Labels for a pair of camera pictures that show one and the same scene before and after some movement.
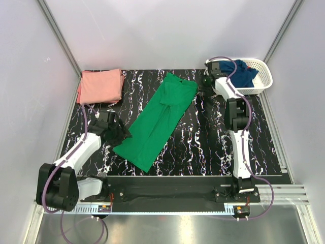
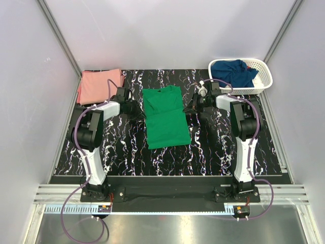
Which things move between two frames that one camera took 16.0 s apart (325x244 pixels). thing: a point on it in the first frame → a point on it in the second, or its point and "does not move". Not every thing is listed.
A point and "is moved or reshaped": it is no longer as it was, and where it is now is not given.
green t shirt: [155, 123] is moved or reshaped
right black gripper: [206, 89] → [193, 106]
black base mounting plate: [171, 191] does not move
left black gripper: [124, 133] → [138, 114]
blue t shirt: [244, 75] does not move
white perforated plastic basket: [264, 78] does not move
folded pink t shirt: [100, 86] does not move
